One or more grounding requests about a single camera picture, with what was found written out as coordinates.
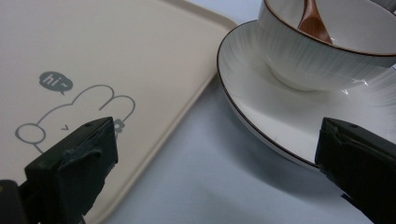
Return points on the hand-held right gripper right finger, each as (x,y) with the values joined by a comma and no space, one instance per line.
(358,161)

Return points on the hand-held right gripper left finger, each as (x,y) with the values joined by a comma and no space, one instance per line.
(71,168)

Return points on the white saucer with brown rim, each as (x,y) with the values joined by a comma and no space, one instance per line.
(280,124)

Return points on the white cup with brown rim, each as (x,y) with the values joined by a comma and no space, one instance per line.
(311,59)

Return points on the brown wooden spoon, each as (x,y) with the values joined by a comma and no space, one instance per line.
(313,23)

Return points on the beige tray with rabbit print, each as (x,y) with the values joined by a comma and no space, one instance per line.
(124,56)

